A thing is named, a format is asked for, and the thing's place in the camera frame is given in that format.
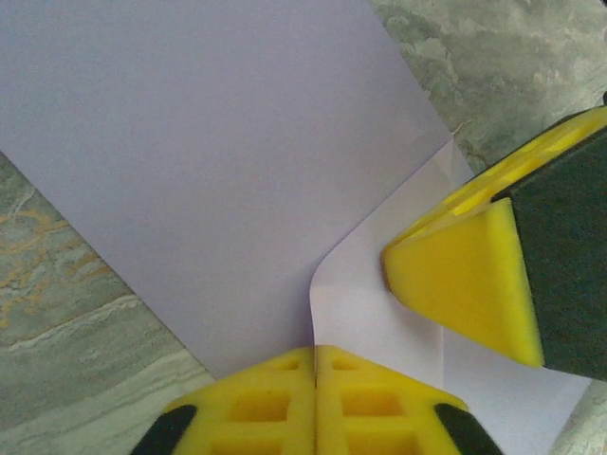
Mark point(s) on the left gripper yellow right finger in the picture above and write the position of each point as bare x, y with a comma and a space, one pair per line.
329, 403

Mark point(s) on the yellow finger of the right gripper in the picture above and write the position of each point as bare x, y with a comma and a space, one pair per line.
465, 275
545, 149

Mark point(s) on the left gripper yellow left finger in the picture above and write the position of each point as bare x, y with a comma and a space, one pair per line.
299, 388

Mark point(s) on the lilac paper sheet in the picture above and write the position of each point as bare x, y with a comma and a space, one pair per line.
189, 142

